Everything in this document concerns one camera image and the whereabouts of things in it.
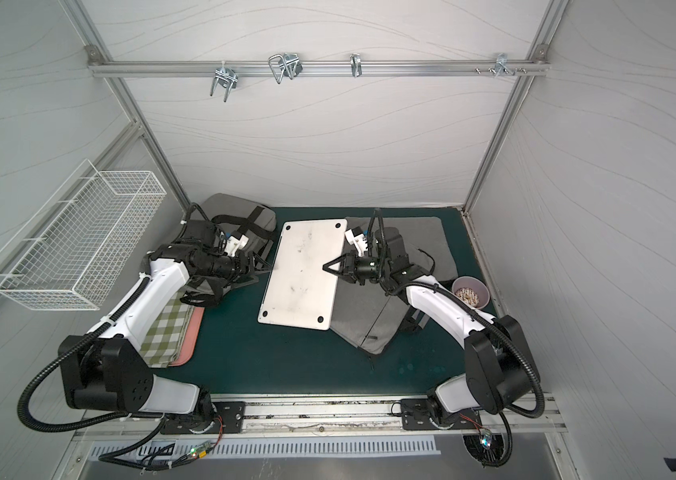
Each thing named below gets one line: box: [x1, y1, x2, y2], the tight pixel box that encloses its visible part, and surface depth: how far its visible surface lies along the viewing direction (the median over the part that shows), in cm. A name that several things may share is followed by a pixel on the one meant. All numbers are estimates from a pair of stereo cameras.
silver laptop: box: [258, 218, 347, 331], surface depth 79 cm
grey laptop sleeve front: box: [330, 282, 405, 355], surface depth 88 cm
